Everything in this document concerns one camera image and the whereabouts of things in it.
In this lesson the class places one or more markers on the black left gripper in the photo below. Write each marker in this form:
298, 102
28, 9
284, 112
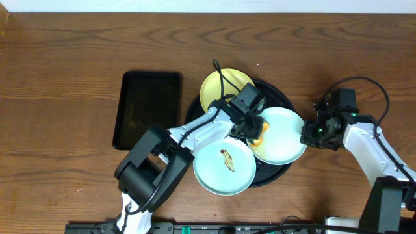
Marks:
252, 129

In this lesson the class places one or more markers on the black round tray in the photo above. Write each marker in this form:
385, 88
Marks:
265, 173

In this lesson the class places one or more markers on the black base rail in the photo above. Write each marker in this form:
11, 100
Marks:
170, 228

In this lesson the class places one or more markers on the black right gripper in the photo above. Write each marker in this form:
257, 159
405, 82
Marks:
306, 136

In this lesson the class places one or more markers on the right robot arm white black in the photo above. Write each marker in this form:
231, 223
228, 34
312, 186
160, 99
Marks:
392, 181

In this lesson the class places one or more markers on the yellow sponge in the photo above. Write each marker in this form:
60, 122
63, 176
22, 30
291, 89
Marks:
258, 142

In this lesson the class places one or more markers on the light green plate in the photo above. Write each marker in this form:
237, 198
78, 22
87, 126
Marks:
226, 167
281, 142

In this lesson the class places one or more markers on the black rectangular tray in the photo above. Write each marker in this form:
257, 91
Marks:
147, 98

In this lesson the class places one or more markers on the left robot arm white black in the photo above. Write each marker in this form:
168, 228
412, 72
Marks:
152, 170

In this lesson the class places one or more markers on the yellow plate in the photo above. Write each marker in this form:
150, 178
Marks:
210, 89

